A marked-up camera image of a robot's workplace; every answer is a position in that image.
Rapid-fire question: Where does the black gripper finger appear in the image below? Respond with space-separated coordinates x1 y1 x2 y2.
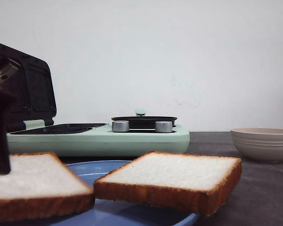
0 56 18 175

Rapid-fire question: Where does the breakfast maker hinged lid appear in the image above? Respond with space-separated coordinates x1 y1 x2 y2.
0 43 57 132

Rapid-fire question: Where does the white bread slice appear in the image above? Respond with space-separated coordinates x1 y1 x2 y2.
93 151 242 216
0 152 95 223

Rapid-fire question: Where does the beige ribbed bowl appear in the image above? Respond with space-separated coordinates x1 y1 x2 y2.
230 128 283 162

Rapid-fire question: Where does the mint green breakfast maker base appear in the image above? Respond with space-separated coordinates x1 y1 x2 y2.
7 123 190 157

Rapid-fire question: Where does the left silver control knob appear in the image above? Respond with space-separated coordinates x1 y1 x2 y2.
112 120 130 132

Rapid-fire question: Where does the silver control knob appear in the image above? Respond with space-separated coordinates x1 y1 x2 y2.
155 121 173 133
112 120 130 132

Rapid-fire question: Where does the black round frying pan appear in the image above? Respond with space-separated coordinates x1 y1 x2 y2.
111 109 177 129

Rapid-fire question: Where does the right silver control knob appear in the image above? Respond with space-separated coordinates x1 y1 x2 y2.
155 121 173 133

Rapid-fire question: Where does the blue round plate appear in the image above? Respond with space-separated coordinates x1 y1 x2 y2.
0 160 200 226

